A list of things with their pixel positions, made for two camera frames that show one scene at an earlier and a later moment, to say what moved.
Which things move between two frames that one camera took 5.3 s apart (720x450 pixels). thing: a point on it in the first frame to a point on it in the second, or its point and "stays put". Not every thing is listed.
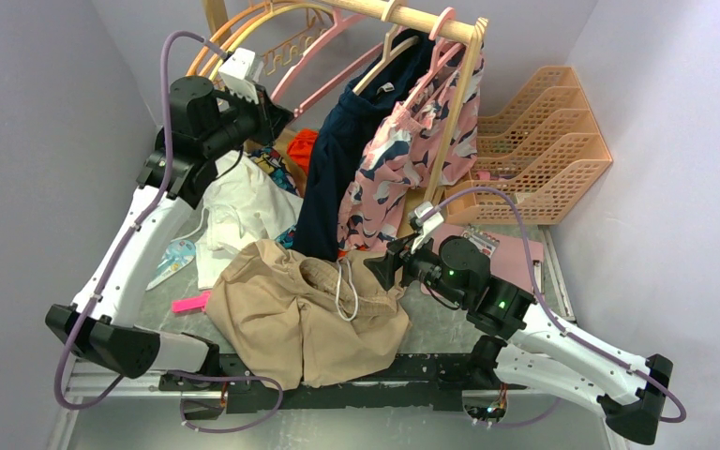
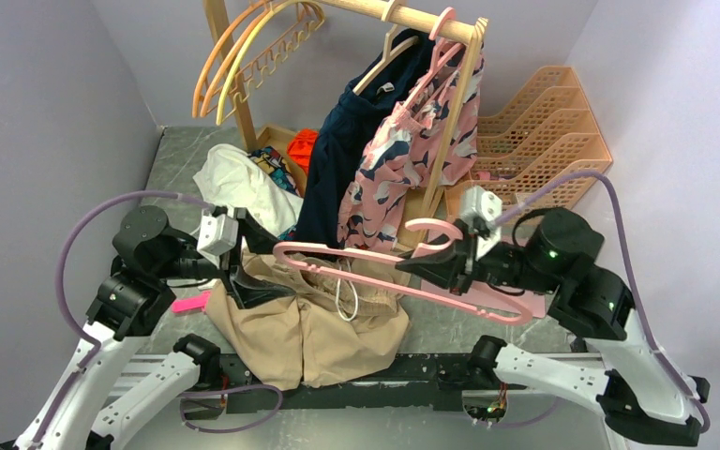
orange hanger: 226,25 to 215,56
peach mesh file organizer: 545,151 stays put
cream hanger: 389,15 stays put
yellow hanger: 241,37 to 271,66
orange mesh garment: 300,146 stays put
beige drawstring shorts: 306,322 stays put
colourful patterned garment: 267,159 stays put
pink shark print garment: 409,147 stays put
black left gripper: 271,118 to 247,289
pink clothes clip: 199,301 stays put
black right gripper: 385,266 to 447,264
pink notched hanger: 338,24 to 521,316
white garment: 243,205 stays put
